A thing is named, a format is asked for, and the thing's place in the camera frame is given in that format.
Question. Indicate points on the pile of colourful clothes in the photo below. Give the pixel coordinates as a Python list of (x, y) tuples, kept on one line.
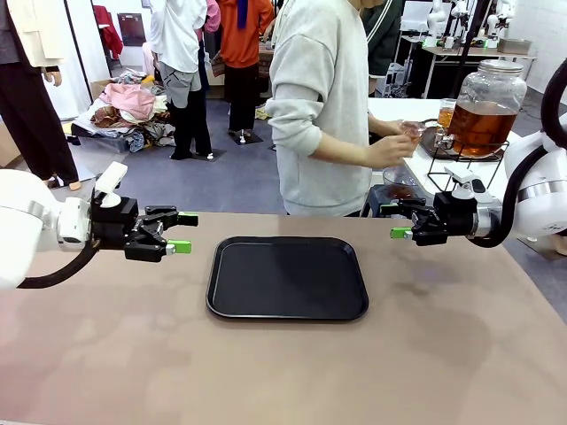
[(128, 102)]

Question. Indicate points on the person in dark jacket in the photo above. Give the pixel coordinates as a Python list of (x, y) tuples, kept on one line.
[(385, 40)]

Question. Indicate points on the glass drink dispenser jar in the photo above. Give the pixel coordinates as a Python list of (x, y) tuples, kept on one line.
[(487, 124)]

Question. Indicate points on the metal rectangular container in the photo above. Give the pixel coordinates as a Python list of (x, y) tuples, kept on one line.
[(514, 45)]

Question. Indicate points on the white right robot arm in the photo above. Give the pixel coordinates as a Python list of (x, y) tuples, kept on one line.
[(545, 212)]

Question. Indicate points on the person's left forearm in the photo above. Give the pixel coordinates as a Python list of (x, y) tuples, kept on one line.
[(381, 124)]

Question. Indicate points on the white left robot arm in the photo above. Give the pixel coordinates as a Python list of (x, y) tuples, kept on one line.
[(17, 221)]

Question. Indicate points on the black clothes rack pole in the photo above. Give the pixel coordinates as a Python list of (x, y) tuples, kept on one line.
[(80, 57)]

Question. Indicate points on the black plastic serving tray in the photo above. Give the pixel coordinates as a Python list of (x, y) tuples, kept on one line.
[(288, 279)]

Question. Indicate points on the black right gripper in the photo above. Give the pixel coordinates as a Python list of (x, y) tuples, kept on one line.
[(458, 219)]

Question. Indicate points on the brown cardboard box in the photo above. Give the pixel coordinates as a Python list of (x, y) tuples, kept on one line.
[(98, 88)]

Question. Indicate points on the background workbench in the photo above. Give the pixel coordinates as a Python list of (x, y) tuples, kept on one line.
[(443, 52)]

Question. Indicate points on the person's left hand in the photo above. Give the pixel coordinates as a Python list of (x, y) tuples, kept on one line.
[(402, 127)]

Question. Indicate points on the black stool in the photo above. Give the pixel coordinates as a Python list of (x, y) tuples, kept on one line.
[(374, 199)]

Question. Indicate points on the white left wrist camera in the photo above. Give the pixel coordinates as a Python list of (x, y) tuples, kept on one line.
[(111, 179)]

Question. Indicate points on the person's right forearm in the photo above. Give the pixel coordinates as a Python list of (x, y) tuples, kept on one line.
[(341, 150)]

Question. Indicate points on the dark metal tray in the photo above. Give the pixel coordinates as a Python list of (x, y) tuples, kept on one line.
[(427, 141)]

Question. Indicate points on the person in grey sweatshirt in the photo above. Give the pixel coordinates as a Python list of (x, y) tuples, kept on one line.
[(319, 110)]

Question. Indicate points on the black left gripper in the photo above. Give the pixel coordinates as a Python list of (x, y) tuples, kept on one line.
[(113, 223)]

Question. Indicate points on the dark square panel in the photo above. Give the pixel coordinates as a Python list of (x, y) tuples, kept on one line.
[(131, 28)]

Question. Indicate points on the clear glass bowl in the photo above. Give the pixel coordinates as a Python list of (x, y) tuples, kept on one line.
[(401, 179)]

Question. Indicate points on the red hanging garment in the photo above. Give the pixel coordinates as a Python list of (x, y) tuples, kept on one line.
[(108, 31)]

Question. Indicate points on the white computer tower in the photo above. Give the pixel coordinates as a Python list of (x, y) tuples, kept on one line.
[(394, 79)]

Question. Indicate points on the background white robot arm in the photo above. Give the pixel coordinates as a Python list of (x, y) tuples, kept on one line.
[(437, 15), (500, 17)]

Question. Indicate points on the black tripod pole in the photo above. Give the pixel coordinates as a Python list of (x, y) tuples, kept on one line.
[(469, 44)]

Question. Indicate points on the person's right hand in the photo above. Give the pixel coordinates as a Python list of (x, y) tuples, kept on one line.
[(390, 150)]

